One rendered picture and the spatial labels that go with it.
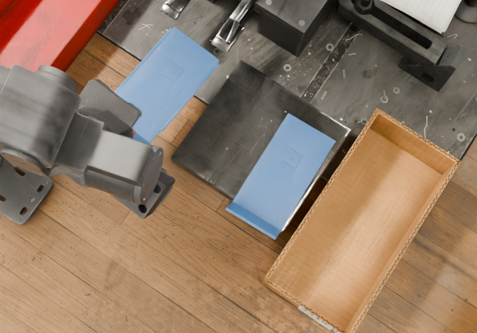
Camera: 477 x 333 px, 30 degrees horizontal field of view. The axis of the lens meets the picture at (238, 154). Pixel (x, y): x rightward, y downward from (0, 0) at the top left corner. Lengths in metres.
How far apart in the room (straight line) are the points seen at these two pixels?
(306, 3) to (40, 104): 0.45
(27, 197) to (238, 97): 0.29
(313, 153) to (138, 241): 0.25
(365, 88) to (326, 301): 0.29
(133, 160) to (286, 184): 0.35
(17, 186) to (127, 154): 0.36
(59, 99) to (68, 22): 0.43
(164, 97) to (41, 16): 0.24
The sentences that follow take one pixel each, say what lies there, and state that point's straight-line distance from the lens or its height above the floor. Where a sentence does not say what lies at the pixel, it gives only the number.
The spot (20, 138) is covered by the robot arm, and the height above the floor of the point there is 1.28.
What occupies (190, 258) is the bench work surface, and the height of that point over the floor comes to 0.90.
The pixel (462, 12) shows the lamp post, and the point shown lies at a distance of 1.25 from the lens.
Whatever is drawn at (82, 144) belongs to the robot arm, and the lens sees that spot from 0.82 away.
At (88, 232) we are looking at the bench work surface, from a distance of 1.13.
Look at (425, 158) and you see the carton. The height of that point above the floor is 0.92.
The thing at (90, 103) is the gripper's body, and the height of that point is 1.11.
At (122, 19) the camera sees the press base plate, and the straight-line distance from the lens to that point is 1.21.
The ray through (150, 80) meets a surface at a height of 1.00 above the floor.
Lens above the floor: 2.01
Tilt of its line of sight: 75 degrees down
